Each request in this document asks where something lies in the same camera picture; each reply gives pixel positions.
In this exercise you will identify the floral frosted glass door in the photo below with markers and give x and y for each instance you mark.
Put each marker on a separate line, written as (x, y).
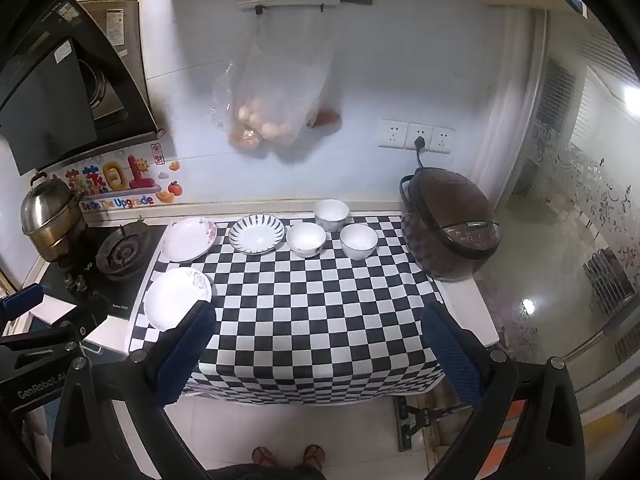
(600, 195)

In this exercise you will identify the black white checkered cloth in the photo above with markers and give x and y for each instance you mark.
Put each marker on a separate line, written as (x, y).
(310, 320)

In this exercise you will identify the white plate striped rim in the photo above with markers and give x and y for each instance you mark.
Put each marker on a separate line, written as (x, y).
(256, 234)

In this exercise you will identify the person's right foot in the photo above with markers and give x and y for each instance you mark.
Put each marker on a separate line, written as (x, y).
(314, 456)

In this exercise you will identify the person's left foot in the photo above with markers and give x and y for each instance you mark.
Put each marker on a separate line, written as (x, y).
(262, 456)

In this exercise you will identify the colourful wall sticker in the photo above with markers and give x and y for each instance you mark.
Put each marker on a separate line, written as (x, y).
(120, 180)

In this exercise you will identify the white floral plate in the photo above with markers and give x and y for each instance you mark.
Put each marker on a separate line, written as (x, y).
(186, 240)
(172, 297)

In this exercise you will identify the white bowl dark rim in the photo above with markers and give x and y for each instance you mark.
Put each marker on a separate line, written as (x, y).
(359, 241)

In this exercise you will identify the brown rice cooker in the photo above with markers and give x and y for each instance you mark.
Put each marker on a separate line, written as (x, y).
(450, 220)

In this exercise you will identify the black gas stove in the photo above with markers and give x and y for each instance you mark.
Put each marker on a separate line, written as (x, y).
(125, 280)

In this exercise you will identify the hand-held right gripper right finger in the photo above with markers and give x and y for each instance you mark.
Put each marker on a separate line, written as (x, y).
(454, 355)

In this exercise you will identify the white wall socket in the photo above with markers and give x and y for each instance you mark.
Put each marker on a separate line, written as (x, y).
(417, 132)
(392, 133)
(442, 140)

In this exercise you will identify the black folding frame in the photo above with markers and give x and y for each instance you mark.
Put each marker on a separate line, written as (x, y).
(420, 420)

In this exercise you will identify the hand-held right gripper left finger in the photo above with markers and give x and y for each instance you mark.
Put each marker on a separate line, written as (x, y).
(184, 355)

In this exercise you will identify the person's foot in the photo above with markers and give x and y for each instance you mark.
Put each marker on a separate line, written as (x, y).
(314, 456)
(262, 456)

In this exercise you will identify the translucent plastic bag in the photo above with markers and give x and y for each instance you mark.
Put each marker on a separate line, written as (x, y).
(285, 75)

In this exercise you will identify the white bowl blue rim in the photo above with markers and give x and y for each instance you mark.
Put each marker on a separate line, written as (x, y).
(331, 212)

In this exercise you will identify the stainless steel steamer pot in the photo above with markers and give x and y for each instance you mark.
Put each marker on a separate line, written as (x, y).
(50, 210)

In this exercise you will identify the pile of eggs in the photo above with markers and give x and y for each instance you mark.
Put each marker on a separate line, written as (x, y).
(262, 120)

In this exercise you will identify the white wall hook rail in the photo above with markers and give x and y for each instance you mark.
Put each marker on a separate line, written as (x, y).
(300, 1)

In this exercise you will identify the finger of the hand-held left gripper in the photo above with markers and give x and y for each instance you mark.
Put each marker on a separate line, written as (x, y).
(22, 299)
(75, 316)

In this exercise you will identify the black range hood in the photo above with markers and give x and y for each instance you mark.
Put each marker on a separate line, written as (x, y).
(50, 110)

